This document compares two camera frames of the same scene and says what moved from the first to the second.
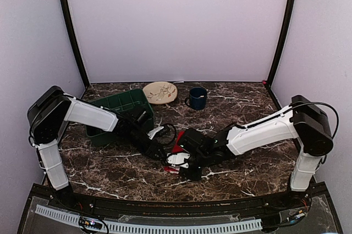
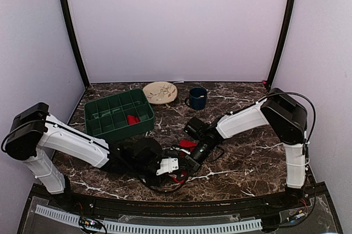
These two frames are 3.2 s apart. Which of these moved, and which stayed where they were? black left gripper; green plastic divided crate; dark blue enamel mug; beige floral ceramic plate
Moved: black left gripper
Stayed: dark blue enamel mug; green plastic divided crate; beige floral ceramic plate
